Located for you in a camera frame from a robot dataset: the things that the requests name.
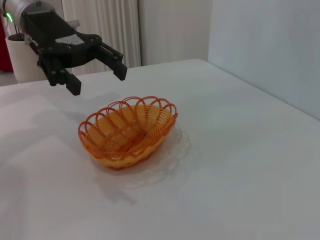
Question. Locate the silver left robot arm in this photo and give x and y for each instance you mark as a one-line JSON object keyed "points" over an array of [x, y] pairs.
{"points": [[20, 7]]}

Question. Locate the white round plant pot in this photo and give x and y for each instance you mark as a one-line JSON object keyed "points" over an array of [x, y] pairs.
{"points": [[22, 65]]}

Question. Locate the dark bare plant twigs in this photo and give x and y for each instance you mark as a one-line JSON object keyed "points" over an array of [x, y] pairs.
{"points": [[17, 33]]}

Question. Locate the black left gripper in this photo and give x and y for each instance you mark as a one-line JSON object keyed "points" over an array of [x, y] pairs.
{"points": [[50, 30]]}

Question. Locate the orange woven plastic basket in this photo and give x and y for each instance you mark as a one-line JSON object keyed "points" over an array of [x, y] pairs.
{"points": [[117, 160]]}

